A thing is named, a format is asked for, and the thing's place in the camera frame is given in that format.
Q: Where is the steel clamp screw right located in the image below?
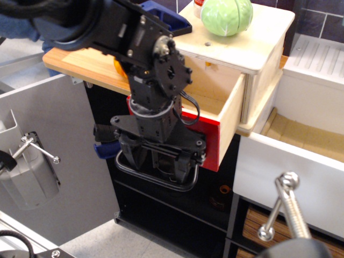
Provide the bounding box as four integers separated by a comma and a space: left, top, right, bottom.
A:
257, 171, 334, 258

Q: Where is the black cabinet shelf unit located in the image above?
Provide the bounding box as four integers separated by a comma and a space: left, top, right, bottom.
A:
84, 83, 259, 258

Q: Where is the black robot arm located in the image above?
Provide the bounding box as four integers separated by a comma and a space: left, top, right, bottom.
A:
1, 1, 206, 191

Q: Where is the steel clamp screw left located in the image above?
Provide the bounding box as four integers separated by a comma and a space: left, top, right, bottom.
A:
1, 136, 61, 175

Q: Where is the green toy cabbage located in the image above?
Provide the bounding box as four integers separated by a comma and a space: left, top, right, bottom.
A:
200, 0, 253, 37

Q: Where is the blue Irwin bar clamp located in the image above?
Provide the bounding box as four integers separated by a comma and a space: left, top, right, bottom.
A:
94, 1, 192, 159

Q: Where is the grey cabinet door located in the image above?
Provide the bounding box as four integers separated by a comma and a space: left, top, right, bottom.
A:
1, 75, 117, 245

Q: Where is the black metal drawer handle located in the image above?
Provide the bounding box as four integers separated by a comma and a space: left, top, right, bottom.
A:
115, 150, 199, 192

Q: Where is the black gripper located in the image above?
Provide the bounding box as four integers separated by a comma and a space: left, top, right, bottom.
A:
111, 107, 206, 183

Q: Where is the brown toy bottle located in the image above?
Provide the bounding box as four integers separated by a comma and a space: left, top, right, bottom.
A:
209, 182, 232, 211

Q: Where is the blue jeans person leg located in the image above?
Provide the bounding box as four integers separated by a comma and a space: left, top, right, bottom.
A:
0, 13, 62, 77

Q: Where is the red capped white jar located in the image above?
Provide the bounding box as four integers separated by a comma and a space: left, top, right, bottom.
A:
193, 0, 204, 18

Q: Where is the orange toy pumpkin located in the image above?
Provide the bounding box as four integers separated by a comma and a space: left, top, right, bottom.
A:
113, 57, 128, 79

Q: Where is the black cable bottom left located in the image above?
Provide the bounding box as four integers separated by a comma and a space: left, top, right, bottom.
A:
0, 230, 35, 258

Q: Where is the red front wooden drawer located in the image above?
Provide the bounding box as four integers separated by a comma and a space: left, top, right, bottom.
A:
126, 55, 247, 172

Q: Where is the steel clamp screw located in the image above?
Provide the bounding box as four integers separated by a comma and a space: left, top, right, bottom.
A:
257, 171, 334, 258
1, 136, 61, 175

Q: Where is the grey plastic door bin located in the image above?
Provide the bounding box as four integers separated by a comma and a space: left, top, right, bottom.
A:
1, 110, 60, 210

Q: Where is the light plywood box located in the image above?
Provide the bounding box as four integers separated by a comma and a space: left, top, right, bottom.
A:
175, 3, 295, 129

